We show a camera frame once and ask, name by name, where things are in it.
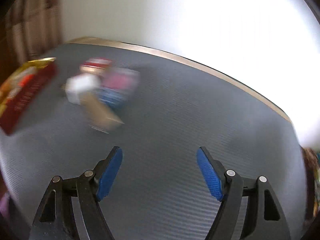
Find gold ribbed box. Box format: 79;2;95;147
80;92;123;133

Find grey textured table mat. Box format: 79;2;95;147
1;44;306;239

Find gold tin tray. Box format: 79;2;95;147
1;57;57;135

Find blue small box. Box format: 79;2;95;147
95;88;130;109

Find white square box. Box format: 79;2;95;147
65;73;100;105

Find pink clear case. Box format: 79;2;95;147
101;67;140;95

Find red white cigarette box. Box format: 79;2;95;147
79;57;112;75

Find beige patterned curtain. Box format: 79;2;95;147
5;0;62;66

